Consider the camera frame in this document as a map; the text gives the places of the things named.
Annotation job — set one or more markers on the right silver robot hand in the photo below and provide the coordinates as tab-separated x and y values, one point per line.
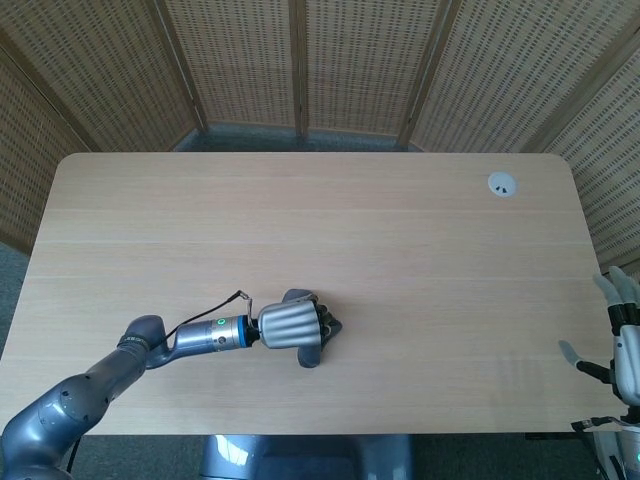
629	360

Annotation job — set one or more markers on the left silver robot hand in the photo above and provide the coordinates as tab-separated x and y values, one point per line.
290	325

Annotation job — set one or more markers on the dark grey cloth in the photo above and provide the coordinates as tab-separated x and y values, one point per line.
311	356

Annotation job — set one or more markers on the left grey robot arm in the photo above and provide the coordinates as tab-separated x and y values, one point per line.
100	380

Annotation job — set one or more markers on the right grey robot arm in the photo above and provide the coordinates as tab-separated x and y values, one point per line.
620	452

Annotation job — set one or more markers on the grey robot torso base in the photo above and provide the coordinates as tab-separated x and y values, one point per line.
305	457

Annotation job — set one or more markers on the woven wooden folding screen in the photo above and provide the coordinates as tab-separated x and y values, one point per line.
350	65

